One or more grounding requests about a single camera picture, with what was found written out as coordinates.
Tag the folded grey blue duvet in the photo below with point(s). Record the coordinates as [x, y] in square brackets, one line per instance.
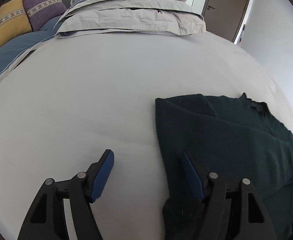
[163, 17]

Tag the white bed sheet mattress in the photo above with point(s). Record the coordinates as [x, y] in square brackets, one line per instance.
[73, 98]

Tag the brown bedroom door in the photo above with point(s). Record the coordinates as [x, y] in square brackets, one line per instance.
[224, 17]

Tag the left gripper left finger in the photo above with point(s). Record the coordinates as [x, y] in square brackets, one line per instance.
[46, 219]

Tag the blue grey pillow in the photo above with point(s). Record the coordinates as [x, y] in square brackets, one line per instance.
[18, 49]

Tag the purple patterned cushion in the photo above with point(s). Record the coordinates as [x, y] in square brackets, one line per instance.
[41, 11]

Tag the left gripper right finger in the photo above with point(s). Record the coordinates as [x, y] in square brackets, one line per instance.
[232, 209]

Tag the dark green knit sweater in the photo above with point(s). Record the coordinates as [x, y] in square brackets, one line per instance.
[237, 138]

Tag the yellow patterned cushion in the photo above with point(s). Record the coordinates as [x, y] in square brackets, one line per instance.
[13, 21]

